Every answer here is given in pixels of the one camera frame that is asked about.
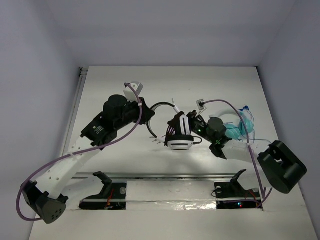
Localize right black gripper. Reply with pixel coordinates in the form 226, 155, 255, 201
168, 110, 215, 144

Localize black headphone cable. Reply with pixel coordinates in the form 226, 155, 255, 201
163, 112, 203, 148

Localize white black headphones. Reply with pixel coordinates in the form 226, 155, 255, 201
146, 99, 203, 151

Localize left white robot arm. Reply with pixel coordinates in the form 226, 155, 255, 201
15, 94, 155, 224

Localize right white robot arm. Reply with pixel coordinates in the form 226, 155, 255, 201
187, 109, 308, 197

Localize teal cat-ear headphones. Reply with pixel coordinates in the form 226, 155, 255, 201
209, 105, 255, 140

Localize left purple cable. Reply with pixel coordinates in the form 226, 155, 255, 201
16, 82, 145, 222

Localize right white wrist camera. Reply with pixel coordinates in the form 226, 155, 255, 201
196, 99, 207, 115

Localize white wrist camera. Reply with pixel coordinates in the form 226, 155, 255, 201
196, 99, 207, 115
123, 81, 144, 102

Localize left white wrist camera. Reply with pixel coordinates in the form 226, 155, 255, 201
123, 81, 144, 102

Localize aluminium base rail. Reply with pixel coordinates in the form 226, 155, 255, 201
72, 171, 276, 212

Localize aluminium side rail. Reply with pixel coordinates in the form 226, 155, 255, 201
59, 67, 89, 157

